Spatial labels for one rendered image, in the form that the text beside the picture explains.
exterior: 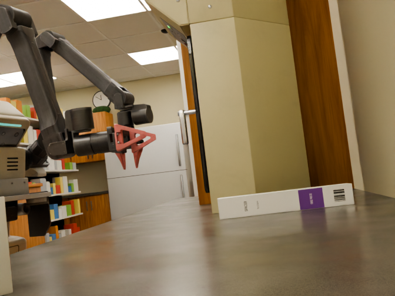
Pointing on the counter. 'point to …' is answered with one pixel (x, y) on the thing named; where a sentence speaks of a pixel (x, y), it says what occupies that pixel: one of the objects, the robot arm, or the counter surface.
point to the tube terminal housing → (247, 97)
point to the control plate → (175, 32)
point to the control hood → (171, 14)
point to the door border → (199, 114)
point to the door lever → (184, 124)
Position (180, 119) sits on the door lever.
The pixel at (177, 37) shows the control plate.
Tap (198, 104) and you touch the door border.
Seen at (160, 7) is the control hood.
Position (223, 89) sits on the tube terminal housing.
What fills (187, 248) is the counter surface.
